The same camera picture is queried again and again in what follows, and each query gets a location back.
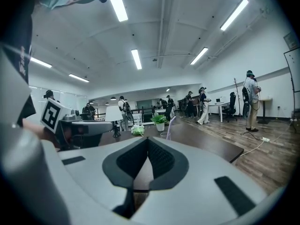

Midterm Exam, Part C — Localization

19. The white flower bouquet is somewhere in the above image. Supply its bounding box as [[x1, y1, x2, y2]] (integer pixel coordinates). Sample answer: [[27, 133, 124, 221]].
[[130, 124, 145, 136]]

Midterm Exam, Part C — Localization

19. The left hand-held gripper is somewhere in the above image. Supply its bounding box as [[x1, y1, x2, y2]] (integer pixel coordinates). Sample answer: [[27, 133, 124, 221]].
[[40, 98, 114, 150]]

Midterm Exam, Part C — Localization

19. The potted green plant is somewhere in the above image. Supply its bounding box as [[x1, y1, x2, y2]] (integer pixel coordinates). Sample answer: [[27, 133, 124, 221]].
[[150, 113, 170, 132]]

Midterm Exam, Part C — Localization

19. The black office chair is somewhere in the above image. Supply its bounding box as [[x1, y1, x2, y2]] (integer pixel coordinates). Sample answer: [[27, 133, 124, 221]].
[[222, 91, 238, 123]]

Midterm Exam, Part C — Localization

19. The white floor cable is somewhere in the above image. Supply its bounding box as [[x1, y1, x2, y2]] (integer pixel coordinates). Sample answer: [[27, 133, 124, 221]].
[[239, 125, 297, 158]]

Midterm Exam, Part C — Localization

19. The wooden coat stand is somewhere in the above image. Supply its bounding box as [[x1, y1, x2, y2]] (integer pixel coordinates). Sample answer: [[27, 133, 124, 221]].
[[233, 77, 244, 117]]

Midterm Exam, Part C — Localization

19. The person's left forearm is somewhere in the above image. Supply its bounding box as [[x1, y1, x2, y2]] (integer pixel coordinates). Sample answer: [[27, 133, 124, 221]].
[[22, 120, 59, 150]]

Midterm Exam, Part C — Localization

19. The whiteboard on stand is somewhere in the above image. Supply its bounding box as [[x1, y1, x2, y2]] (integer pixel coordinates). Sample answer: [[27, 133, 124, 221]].
[[283, 47, 300, 134]]

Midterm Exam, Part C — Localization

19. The white desk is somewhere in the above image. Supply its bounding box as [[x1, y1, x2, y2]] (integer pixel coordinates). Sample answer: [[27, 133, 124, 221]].
[[208, 101, 232, 123]]

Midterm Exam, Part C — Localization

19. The black metal railing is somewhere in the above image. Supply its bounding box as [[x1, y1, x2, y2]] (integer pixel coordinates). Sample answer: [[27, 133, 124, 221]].
[[130, 106, 165, 124]]

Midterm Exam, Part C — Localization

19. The ceiling strip light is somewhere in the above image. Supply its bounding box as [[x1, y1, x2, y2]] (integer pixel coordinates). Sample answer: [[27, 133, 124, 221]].
[[30, 57, 53, 68], [130, 49, 143, 70], [109, 0, 129, 23], [68, 73, 90, 83], [219, 0, 249, 31], [189, 46, 209, 65]]

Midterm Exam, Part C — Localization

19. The purple straw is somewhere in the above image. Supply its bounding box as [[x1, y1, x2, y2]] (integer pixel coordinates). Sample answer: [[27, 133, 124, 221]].
[[165, 115, 177, 140]]

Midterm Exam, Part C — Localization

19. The wooden high table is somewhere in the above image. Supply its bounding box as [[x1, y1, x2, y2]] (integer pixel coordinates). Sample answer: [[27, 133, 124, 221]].
[[256, 97, 273, 124]]

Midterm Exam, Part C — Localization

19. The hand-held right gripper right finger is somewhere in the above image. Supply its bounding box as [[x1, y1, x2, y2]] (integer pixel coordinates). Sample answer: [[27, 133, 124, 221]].
[[147, 136, 268, 225]]

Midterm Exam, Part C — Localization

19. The white shade table lamp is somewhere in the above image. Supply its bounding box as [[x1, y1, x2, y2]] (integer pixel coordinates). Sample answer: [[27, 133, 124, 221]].
[[105, 106, 124, 138]]

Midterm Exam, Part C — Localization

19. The framed wall poster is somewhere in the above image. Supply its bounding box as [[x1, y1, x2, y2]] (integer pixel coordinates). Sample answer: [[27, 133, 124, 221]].
[[283, 30, 300, 51]]

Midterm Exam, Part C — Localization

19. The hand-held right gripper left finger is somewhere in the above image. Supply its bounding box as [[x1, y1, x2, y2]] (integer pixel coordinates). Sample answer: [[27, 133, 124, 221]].
[[42, 136, 150, 225]]

